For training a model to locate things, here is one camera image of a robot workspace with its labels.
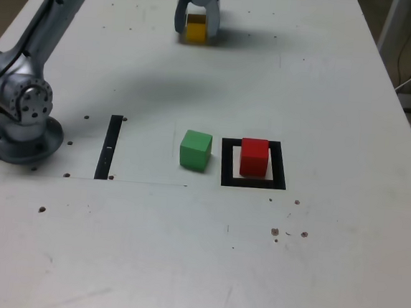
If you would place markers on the white metal post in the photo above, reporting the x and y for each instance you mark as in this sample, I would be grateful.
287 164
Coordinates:
391 22

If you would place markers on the green cube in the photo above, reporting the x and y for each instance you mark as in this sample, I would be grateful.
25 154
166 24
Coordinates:
194 153

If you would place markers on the red cube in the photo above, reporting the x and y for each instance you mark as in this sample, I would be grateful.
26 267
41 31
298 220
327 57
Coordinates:
253 160

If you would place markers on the black tape square outline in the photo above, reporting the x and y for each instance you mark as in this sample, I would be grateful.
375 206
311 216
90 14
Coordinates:
226 163

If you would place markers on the yellow cube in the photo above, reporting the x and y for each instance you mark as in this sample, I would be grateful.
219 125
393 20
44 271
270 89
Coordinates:
195 32

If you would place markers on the black tape strip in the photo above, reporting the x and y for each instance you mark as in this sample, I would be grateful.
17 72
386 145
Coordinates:
108 145

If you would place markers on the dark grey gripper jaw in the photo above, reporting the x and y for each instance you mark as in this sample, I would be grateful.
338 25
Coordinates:
181 15

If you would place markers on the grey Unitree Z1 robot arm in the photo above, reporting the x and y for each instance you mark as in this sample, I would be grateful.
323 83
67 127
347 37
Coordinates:
22 109

